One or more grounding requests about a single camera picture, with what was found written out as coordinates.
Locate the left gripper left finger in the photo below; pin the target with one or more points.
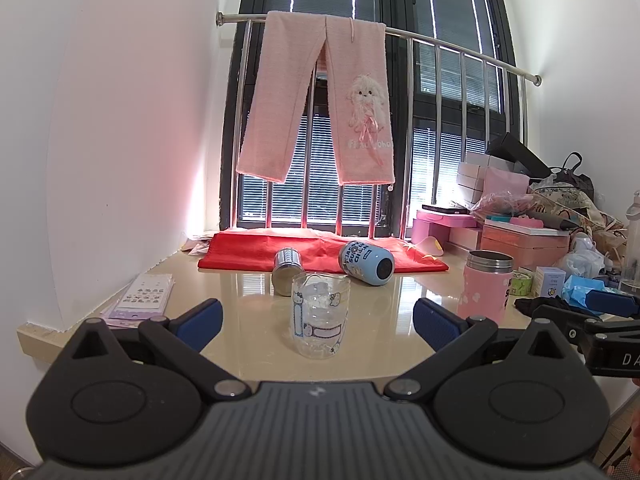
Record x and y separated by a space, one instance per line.
177 346

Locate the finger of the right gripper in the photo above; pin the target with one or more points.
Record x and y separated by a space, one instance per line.
612 303
554 307

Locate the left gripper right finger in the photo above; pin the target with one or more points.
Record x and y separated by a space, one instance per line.
458 344

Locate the stainless steel cup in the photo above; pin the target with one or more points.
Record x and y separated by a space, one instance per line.
287 264

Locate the clear glass cartoon cup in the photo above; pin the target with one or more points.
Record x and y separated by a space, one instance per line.
319 313

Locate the small white box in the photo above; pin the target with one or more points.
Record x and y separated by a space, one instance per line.
548 281

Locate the pink thermos jar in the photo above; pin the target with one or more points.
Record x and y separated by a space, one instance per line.
487 279

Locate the blue plastic bag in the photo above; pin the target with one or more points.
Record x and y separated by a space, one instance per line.
576 288

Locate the sticker sheet stack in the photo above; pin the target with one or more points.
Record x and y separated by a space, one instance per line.
146 297

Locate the papers in corner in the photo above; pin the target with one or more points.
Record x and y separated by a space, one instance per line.
197 245

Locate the red cloth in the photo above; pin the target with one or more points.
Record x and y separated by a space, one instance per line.
254 250

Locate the blue printed mug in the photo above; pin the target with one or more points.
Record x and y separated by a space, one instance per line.
368 263

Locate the pink pants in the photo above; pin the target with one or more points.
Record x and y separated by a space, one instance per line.
351 54

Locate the metal window railing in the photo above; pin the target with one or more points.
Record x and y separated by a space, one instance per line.
511 82

